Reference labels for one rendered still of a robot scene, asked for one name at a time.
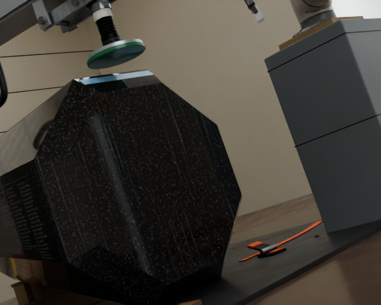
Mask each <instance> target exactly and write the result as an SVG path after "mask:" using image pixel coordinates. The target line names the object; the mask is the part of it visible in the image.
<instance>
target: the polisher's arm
mask: <svg viewBox="0 0 381 305"><path fill-rule="evenodd" d="M66 1H67V0H0V46H1V45H3V44H5V43H6V42H8V41H9V40H11V39H13V38H14V37H16V36H17V35H19V34H21V33H22V32H24V31H26V30H28V29H29V28H31V27H32V26H34V25H36V24H37V23H38V21H37V20H38V18H39V17H40V16H43V17H44V18H45V24H44V25H40V24H39V26H40V29H41V30H43V29H45V28H46V27H48V26H49V25H51V21H50V17H49V15H48V13H49V12H51V11H52V10H54V9H55V8H57V7H58V6H60V5H61V4H63V3H64V2H66ZM78 27H79V26H78V25H77V26H75V27H74V28H72V29H71V30H69V31H68V32H71V31H73V30H75V29H76V28H78Z"/></svg>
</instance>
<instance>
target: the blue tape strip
mask: <svg viewBox="0 0 381 305"><path fill-rule="evenodd" d="M149 75H154V74H153V73H151V72H150V71H139V72H135V73H126V74H118V75H113V76H104V77H95V78H90V79H82V80H79V81H81V83H83V84H85V85H86V84H94V83H99V82H107V81H112V80H120V79H129V78H133V77H141V76H149Z"/></svg>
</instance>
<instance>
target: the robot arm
mask: <svg viewBox="0 0 381 305"><path fill-rule="evenodd" d="M332 1H333V0H290V2H291V5H292V7H293V10H294V13H295V15H296V17H297V19H298V21H299V24H300V26H301V30H300V31H299V32H298V33H296V34H295V35H294V36H293V37H295V36H297V35H299V34H301V33H303V32H305V31H307V30H308V29H310V28H312V27H314V26H316V25H318V24H320V23H321V22H324V21H325V20H327V19H329V18H335V17H337V16H336V14H335V12H334V10H333V6H332ZM244 2H245V3H246V4H247V7H248V8H249V10H250V12H251V14H252V15H253V17H254V18H255V20H256V21H257V23H258V24H259V23H260V22H261V21H263V20H264V17H263V15H262V13H261V12H260V10H259V8H258V7H257V6H256V4H255V3H254V1H253V0H244Z"/></svg>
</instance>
